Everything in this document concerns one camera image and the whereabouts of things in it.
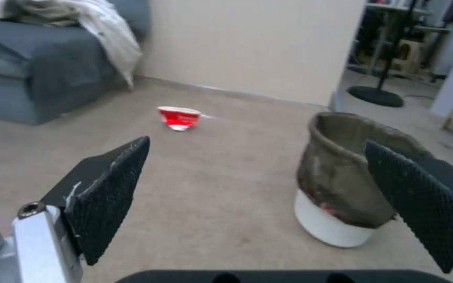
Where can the small wooden stool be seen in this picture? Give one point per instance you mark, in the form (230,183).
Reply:
(407,56)

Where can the white trash can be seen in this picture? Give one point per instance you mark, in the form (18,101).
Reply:
(330,225)

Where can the wooden shelf rack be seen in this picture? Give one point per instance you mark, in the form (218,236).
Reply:
(399,35)

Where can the crushed red paper cup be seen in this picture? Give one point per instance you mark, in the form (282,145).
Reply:
(178,118)

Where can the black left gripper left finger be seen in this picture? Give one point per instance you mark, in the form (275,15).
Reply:
(104,188)

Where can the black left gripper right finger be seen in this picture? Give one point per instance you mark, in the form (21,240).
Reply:
(415,194)

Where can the blue-grey bed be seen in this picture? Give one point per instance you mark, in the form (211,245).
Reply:
(34,67)

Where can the olive trash bag liner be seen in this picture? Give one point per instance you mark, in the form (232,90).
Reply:
(342,168)

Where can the black round-base stand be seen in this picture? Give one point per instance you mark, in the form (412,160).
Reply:
(384,73)

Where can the olive green garment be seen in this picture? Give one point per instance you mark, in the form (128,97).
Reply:
(37,11)

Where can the cream white blanket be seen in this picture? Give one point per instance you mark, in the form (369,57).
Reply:
(110,38)

